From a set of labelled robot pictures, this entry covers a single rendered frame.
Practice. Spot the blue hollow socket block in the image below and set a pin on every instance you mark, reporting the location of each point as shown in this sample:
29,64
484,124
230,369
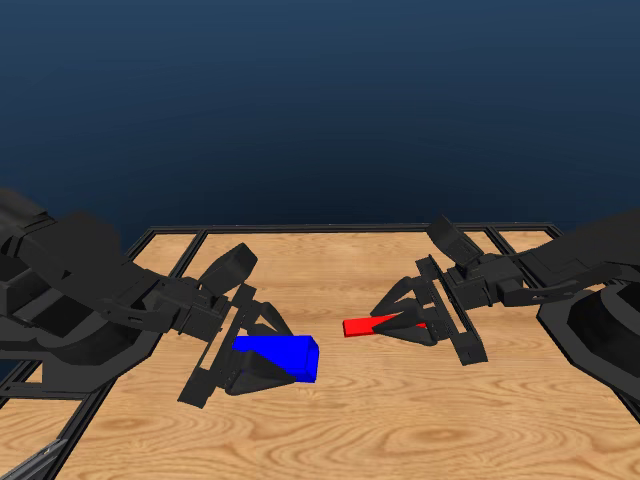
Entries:
285,350

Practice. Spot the thin red peg bar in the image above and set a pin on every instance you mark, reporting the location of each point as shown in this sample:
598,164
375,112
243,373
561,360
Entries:
357,327

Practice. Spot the black table frame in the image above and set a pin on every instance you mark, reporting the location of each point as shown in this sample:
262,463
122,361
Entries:
350,228

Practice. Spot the silver aluminium rail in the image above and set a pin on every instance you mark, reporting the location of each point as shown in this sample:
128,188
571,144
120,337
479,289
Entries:
30,462

